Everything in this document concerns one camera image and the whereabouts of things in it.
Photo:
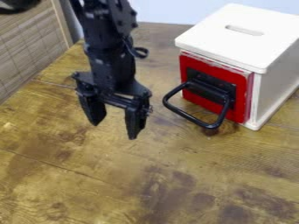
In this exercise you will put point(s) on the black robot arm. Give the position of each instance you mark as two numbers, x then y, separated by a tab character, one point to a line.
107	21

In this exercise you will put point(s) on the red drawer front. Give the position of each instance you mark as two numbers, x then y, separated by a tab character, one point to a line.
227	73

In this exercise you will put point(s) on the black metal drawer handle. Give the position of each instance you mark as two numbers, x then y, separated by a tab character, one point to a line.
209	89

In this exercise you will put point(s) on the white wooden box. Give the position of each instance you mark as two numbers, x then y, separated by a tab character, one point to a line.
255	40

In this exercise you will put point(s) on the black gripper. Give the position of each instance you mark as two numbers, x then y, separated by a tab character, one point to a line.
109	84

